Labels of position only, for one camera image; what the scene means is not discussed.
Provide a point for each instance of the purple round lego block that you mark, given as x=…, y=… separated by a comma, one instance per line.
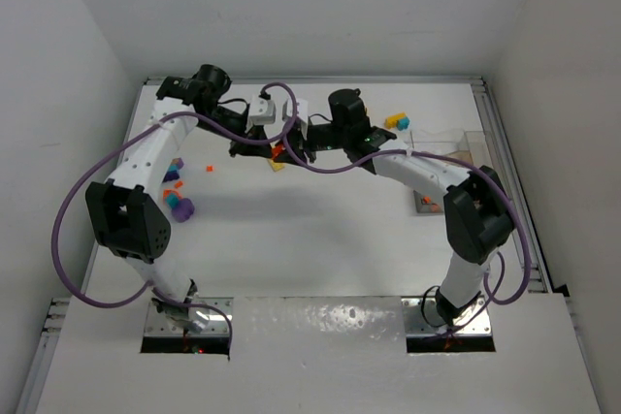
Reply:
x=183, y=210

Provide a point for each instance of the yellow and teal lego block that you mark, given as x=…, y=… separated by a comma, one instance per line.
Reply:
x=399, y=121

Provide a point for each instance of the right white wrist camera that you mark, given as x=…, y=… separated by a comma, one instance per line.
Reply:
x=302, y=115

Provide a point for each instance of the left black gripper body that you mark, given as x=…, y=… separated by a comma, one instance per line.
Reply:
x=250, y=141

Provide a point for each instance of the yellow flat lego plate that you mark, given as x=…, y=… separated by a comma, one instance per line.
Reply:
x=276, y=167

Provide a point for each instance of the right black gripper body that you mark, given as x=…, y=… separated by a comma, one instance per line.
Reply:
x=300, y=141

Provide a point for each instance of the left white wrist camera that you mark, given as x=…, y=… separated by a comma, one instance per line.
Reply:
x=261, y=111

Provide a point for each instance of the purple teal lego stack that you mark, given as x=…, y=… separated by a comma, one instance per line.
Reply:
x=173, y=171

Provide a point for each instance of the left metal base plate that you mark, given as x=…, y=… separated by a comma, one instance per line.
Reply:
x=165, y=320

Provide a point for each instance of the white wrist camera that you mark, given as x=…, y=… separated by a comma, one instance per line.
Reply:
x=261, y=111
x=302, y=115

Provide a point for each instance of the grey clear plastic container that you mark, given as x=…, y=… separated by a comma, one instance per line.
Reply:
x=424, y=205

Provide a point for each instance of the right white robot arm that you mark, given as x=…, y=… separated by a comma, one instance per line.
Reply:
x=476, y=209

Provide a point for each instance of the orange lego brick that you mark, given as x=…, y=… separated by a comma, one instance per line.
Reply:
x=277, y=150

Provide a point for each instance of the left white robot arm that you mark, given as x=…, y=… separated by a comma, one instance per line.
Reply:
x=124, y=210

